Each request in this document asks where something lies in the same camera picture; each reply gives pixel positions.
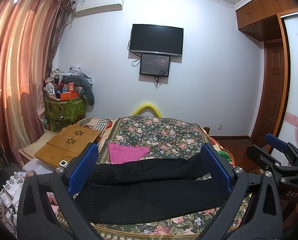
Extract yellow curved bed rail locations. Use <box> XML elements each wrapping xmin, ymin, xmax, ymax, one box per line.
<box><xmin>132</xmin><ymin>103</ymin><xmax>163</xmax><ymax>118</ymax></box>

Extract bamboo lap desk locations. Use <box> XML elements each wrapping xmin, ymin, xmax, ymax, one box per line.
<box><xmin>34</xmin><ymin>125</ymin><xmax>101</xmax><ymax>167</ymax></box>

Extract white wardrobe sliding door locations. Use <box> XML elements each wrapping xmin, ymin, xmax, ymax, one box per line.
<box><xmin>270</xmin><ymin>11</ymin><xmax>298</xmax><ymax>165</ymax></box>

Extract striped orange white blanket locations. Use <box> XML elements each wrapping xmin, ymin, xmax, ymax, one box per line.
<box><xmin>74</xmin><ymin>117</ymin><xmax>111</xmax><ymax>132</ymax></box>

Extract wooden wardrobe cabinet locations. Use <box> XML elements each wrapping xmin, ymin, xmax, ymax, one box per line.
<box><xmin>235</xmin><ymin>0</ymin><xmax>298</xmax><ymax>42</ymax></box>

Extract black wall television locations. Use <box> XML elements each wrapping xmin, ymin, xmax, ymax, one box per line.
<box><xmin>129</xmin><ymin>24</ymin><xmax>184</xmax><ymax>56</ymax></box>

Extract orange box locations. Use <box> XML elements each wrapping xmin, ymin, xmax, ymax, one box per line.
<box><xmin>60</xmin><ymin>92</ymin><xmax>79</xmax><ymax>101</ymax></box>

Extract black pants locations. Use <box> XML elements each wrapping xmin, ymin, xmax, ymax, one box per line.
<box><xmin>75</xmin><ymin>154</ymin><xmax>229</xmax><ymax>225</ymax></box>

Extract small white digital clock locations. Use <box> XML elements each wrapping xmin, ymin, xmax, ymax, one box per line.
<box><xmin>59</xmin><ymin>160</ymin><xmax>68</xmax><ymax>167</ymax></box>

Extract green plush toy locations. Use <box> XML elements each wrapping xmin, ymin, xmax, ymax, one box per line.
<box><xmin>218</xmin><ymin>151</ymin><xmax>235</xmax><ymax>167</ymax></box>

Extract grey plush pillow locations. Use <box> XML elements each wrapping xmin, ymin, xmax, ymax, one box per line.
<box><xmin>63</xmin><ymin>75</ymin><xmax>95</xmax><ymax>105</ymax></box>

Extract floral green bedspread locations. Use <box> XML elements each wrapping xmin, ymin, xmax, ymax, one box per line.
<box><xmin>56</xmin><ymin>114</ymin><xmax>251</xmax><ymax>240</ymax></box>

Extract pink brown curtain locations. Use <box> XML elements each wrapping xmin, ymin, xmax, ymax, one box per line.
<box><xmin>0</xmin><ymin>0</ymin><xmax>73</xmax><ymax>164</ymax></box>

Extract small wall monitor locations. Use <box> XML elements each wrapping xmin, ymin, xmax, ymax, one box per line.
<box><xmin>140</xmin><ymin>54</ymin><xmax>171</xmax><ymax>77</ymax></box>

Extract green fabric storage box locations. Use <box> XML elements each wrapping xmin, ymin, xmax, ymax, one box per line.
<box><xmin>44</xmin><ymin>97</ymin><xmax>86</xmax><ymax>132</ymax></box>

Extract pink folded garment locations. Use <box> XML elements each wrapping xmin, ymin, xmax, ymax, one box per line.
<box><xmin>108</xmin><ymin>143</ymin><xmax>150</xmax><ymax>164</ymax></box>

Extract white air conditioner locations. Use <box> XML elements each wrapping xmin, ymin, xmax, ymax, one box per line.
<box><xmin>74</xmin><ymin>0</ymin><xmax>124</xmax><ymax>17</ymax></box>

